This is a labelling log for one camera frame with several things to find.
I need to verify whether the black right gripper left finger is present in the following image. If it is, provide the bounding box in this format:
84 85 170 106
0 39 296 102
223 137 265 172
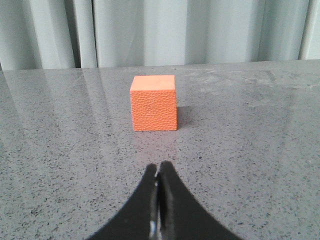
89 164 158 240

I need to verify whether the orange foam cube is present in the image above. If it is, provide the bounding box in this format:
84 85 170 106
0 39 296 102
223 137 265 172
129 75 178 131

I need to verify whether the grey pleated curtain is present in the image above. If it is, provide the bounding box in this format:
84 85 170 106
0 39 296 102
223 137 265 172
0 0 320 70

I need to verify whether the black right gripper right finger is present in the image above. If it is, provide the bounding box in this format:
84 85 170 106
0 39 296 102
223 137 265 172
158 161 240 240

